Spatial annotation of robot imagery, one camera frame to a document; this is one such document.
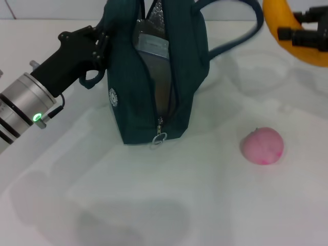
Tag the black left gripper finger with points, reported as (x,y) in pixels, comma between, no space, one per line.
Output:
(103,33)
(103,53)

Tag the white tablecloth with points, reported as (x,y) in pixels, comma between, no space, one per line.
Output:
(128,192)

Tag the yellow banana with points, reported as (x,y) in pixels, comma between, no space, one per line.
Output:
(279,15)

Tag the clear blue-rimmed food container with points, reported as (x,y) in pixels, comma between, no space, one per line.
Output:
(153,47)

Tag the dark blue fabric lunch bag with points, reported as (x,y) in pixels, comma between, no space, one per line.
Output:
(189,77)

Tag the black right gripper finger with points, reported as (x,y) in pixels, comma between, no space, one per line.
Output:
(315,15)
(307,39)

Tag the pink peach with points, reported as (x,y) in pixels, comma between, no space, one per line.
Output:
(262,146)

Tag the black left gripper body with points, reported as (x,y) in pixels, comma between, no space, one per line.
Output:
(74,56)

